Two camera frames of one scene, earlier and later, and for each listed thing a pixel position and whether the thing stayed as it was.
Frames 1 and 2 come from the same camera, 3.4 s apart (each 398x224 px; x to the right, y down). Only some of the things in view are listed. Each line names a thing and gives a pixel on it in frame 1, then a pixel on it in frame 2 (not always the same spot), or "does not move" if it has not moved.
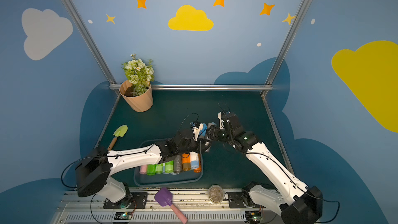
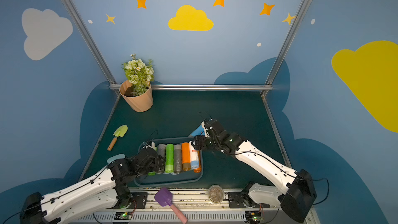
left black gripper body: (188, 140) → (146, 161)
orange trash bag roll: (199, 169) does not move
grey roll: (178, 164) does not move
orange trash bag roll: (186, 162) does not move
